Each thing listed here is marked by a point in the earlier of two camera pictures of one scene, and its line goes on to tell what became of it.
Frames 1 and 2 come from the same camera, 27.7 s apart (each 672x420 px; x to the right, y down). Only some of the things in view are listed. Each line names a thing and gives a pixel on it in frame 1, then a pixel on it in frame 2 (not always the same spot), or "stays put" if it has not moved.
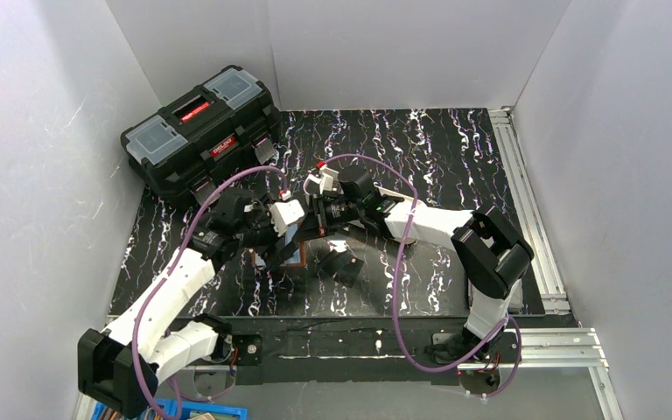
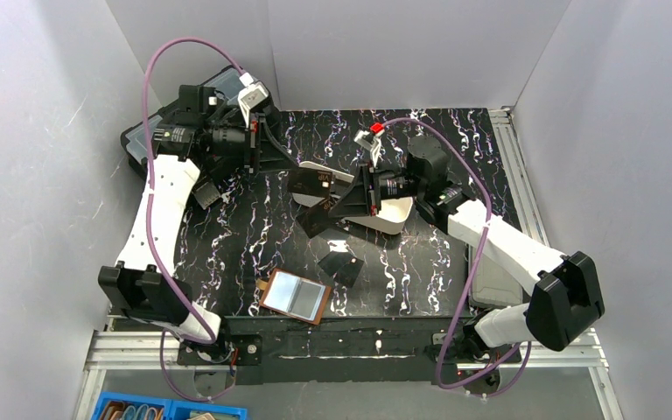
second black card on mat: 333,261 stays put
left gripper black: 277,236 -> 253,147
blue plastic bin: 191,410 stays put
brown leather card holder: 298,260 -> 294,296
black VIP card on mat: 348,273 stays put
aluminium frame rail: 563,347 stays put
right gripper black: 318,217 -> 367,189
